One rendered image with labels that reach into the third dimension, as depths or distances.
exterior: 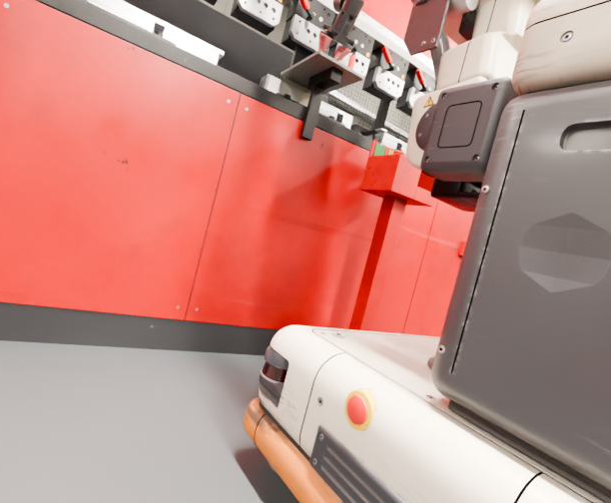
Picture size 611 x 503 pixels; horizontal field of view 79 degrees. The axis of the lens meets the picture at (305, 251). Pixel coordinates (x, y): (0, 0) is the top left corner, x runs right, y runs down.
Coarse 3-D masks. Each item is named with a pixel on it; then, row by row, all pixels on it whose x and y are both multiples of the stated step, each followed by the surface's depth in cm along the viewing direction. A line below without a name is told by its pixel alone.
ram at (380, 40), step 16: (320, 0) 134; (368, 0) 144; (384, 0) 148; (400, 0) 151; (336, 16) 140; (384, 16) 149; (400, 16) 153; (368, 32) 146; (400, 32) 154; (400, 48) 155; (416, 64) 161
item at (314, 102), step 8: (320, 72) 123; (328, 72) 118; (336, 72) 117; (312, 80) 126; (320, 80) 121; (328, 80) 118; (336, 80) 118; (312, 88) 125; (320, 88) 125; (312, 96) 124; (320, 96) 126; (312, 104) 125; (320, 104) 126; (312, 112) 125; (304, 120) 126; (312, 120) 126; (304, 128) 125; (312, 128) 126; (304, 136) 125
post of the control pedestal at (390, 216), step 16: (384, 208) 129; (400, 208) 128; (384, 224) 127; (400, 224) 129; (384, 240) 126; (368, 256) 131; (384, 256) 128; (368, 272) 129; (384, 272) 129; (368, 288) 128; (368, 304) 128; (352, 320) 131; (368, 320) 129
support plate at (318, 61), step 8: (312, 56) 114; (320, 56) 112; (328, 56) 113; (296, 64) 123; (304, 64) 120; (312, 64) 119; (320, 64) 118; (328, 64) 116; (336, 64) 115; (288, 72) 130; (296, 72) 128; (304, 72) 126; (312, 72) 125; (344, 72) 119; (352, 72) 118; (296, 80) 134; (304, 80) 133; (344, 80) 124; (352, 80) 123; (360, 80) 121; (328, 88) 134; (336, 88) 132
